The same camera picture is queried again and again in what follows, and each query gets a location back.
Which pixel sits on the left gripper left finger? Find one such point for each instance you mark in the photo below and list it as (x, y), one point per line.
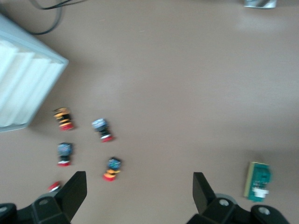
(67, 198)

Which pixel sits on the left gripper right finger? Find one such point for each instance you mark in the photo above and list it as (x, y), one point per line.
(208, 205)

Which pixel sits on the red button grey base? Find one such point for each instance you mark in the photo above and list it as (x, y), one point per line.
(54, 186)

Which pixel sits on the emergency stop button blue block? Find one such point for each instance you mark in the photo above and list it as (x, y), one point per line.
(64, 150)

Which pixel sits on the emergency stop button amber block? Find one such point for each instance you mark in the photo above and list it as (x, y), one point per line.
(63, 120)

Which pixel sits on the emergency stop button silver block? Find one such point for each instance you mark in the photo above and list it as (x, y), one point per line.
(101, 127)

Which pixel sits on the white slotted plastic box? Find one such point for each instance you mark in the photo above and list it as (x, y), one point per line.
(23, 77)

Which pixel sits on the grey metal object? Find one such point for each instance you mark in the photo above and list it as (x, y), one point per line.
(259, 3)

